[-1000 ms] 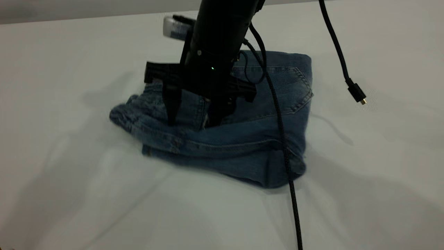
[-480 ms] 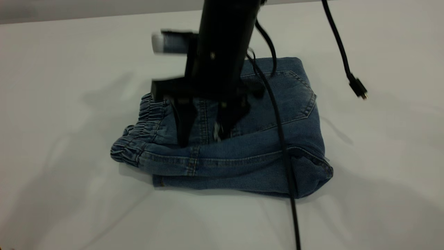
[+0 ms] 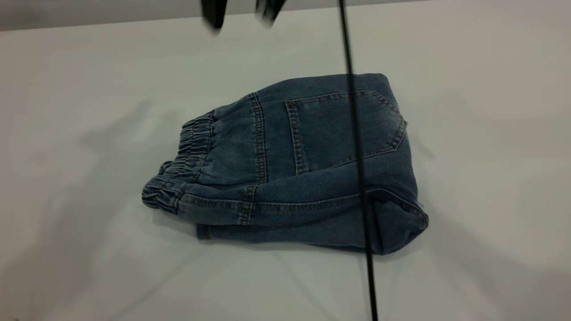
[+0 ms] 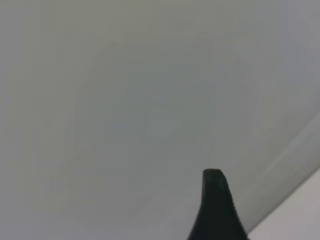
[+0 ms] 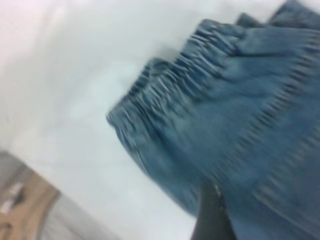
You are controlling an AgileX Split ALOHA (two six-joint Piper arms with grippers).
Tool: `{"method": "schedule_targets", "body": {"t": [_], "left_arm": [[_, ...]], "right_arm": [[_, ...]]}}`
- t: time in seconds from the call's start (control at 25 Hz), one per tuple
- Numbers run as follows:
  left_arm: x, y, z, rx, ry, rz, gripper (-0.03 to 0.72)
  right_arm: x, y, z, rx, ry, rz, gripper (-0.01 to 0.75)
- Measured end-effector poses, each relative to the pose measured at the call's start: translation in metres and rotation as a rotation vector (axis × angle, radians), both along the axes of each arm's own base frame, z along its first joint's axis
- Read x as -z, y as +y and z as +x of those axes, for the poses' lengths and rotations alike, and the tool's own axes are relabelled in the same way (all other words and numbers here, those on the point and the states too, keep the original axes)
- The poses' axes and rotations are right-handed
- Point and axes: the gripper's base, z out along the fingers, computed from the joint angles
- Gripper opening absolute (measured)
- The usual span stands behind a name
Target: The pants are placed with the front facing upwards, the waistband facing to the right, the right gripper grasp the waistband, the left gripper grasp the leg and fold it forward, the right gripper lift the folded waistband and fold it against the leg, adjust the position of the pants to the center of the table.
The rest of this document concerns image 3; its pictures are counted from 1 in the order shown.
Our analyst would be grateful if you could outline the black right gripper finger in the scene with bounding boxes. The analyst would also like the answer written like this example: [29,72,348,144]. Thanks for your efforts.
[257,0,286,25]
[201,0,228,32]

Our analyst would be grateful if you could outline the blue denim pants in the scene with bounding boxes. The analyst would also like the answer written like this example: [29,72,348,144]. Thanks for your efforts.
[142,73,430,255]

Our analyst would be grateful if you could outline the black cable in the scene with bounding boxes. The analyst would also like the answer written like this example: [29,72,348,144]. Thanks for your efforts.
[338,0,380,321]

